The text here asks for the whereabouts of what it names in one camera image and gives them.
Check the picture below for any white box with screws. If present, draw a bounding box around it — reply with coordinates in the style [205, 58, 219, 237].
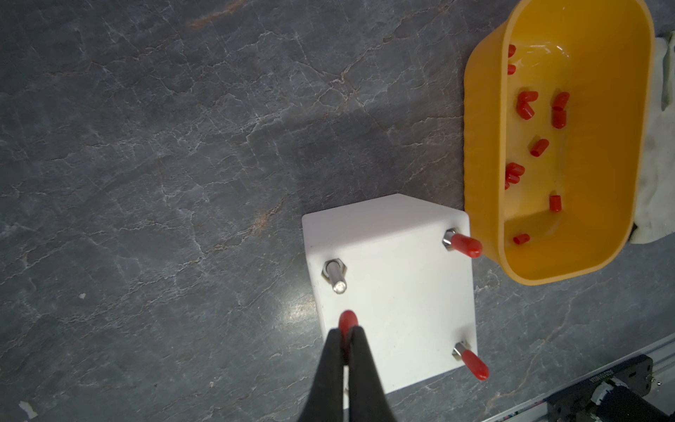
[302, 194, 479, 393]

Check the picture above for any red sleeves pile in tray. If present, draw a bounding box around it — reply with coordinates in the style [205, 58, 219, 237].
[504, 40, 572, 251]

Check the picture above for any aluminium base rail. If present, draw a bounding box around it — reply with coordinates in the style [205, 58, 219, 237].
[490, 335, 674, 422]

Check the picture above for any beige cloth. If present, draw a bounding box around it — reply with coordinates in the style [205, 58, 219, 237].
[629, 33, 674, 244]

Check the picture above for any red sleeve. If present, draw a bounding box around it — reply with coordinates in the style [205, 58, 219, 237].
[442, 228, 483, 258]
[339, 309, 359, 343]
[453, 342, 490, 381]

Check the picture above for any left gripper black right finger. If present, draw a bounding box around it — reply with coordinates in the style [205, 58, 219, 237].
[348, 325, 396, 422]

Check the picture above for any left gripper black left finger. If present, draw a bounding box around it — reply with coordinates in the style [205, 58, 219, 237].
[298, 329, 346, 422]

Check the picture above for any yellow plastic tray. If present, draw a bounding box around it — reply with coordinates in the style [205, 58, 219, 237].
[464, 1, 655, 286]

